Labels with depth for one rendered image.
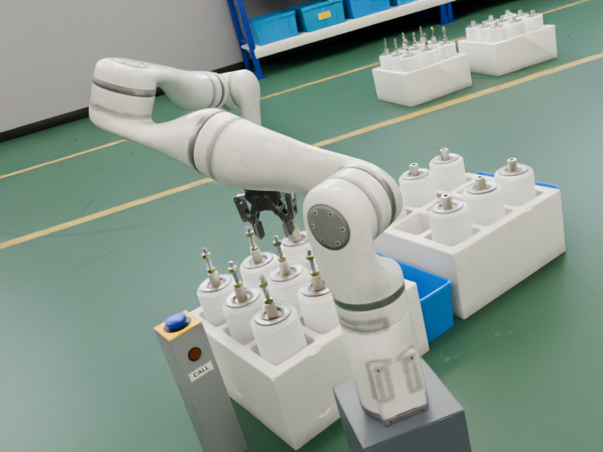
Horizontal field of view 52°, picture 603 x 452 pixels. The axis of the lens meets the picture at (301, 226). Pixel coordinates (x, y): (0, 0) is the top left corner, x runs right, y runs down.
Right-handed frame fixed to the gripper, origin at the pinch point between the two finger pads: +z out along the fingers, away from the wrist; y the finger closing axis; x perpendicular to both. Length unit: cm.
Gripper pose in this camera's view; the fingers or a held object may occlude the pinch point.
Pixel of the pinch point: (274, 231)
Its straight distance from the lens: 133.5
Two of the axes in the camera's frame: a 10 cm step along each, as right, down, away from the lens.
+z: 2.4, 8.9, 3.9
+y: 8.9, -0.5, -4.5
